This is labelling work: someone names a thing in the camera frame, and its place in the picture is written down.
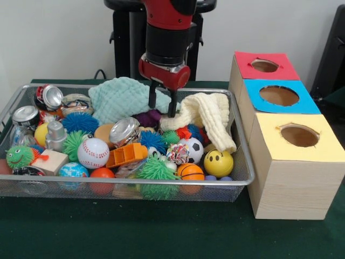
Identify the shallow clear mesh bin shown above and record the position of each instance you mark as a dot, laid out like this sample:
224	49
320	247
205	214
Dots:
231	191

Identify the purple spiky toy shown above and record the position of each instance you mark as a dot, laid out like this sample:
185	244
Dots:
147	117

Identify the small soccer ball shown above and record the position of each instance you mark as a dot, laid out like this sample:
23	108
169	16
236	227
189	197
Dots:
192	149

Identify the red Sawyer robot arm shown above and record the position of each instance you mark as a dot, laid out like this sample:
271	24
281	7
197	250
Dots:
167	35

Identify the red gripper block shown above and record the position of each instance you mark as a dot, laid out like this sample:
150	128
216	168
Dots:
164	75

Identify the blue globe ball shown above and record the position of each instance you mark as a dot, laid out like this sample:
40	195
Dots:
73	170

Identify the white baseball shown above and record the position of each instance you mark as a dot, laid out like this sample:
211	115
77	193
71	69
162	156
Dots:
93	153

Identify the light blue cloth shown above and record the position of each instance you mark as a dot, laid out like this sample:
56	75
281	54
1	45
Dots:
121	99

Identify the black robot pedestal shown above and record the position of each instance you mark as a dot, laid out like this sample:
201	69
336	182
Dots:
124	40

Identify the cream cloth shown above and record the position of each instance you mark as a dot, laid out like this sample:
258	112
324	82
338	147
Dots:
213	116

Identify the crushed silver can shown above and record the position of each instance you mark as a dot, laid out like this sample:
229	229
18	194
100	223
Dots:
124	132

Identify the wooden box with three holes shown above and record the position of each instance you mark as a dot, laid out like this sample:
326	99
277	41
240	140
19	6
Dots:
296	189

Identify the yellow smiley ball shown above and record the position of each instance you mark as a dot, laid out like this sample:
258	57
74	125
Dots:
218	163

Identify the dark green table cloth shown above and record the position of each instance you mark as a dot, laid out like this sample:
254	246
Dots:
337	108
161	229

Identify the small orange basketball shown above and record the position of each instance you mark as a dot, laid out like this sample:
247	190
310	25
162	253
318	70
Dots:
190	171

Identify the blue spiky ball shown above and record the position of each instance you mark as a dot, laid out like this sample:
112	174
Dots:
153	141
81	122

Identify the black upright panel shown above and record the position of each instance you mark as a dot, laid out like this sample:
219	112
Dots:
331	54

